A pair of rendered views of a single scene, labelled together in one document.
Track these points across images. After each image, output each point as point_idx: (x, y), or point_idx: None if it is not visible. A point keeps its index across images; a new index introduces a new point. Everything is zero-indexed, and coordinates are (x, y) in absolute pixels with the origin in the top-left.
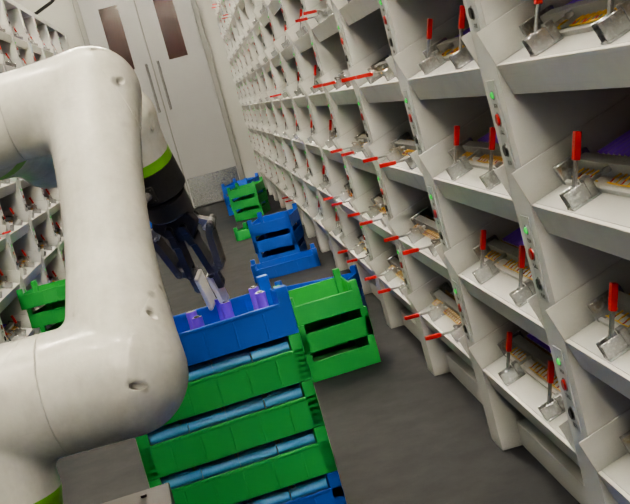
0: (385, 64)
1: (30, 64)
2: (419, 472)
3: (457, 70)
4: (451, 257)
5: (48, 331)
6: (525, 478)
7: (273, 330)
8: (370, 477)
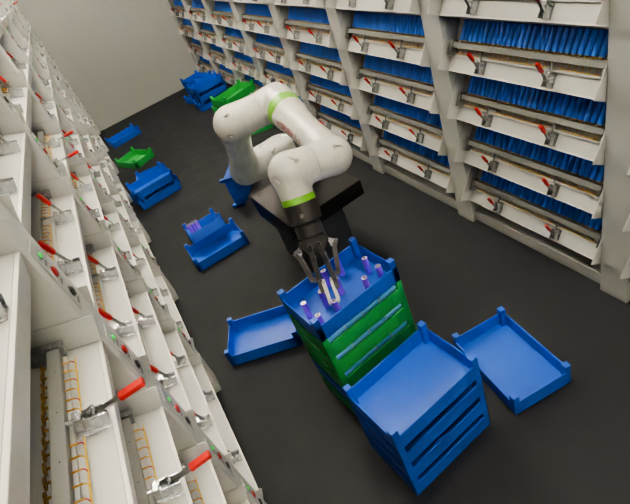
0: (168, 476)
1: (240, 99)
2: (336, 494)
3: (118, 272)
4: (228, 457)
5: (253, 149)
6: (263, 475)
7: (294, 299)
8: (372, 491)
